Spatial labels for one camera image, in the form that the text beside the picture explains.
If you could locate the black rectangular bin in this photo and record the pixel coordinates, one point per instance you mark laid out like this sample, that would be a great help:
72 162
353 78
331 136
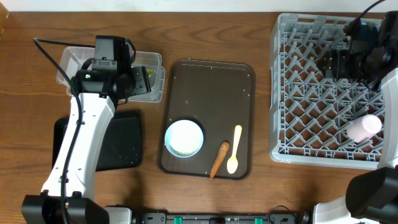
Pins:
122 143

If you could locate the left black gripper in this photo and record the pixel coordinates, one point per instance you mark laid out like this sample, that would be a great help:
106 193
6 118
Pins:
143 82

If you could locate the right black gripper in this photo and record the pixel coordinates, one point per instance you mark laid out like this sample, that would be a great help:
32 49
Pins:
336 60

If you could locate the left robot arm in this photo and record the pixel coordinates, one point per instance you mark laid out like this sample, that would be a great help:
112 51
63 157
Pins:
67 196

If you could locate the pink white cup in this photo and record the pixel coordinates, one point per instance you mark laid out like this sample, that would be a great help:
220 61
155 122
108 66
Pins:
364 128

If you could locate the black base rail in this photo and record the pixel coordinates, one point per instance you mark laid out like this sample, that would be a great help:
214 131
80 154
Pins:
163 218

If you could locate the green orange snack wrapper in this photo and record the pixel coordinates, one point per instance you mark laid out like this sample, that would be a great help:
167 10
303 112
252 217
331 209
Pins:
149 72

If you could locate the brown serving tray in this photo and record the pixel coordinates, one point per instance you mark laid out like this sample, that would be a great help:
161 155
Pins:
217 96

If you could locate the orange carrot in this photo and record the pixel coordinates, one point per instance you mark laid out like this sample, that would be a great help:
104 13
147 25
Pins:
223 150

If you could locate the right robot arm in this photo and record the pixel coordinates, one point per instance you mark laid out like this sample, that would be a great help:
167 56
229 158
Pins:
371 57

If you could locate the light blue rice bowl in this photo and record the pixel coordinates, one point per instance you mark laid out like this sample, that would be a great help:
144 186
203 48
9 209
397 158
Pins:
183 138

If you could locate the cream plastic spoon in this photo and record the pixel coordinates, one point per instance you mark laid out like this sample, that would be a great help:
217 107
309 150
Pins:
232 163

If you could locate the dark blue plate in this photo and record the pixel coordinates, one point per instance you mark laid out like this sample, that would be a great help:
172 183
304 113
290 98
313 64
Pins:
364 33

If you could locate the grey dishwasher rack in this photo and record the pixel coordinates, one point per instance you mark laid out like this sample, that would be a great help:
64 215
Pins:
309 114

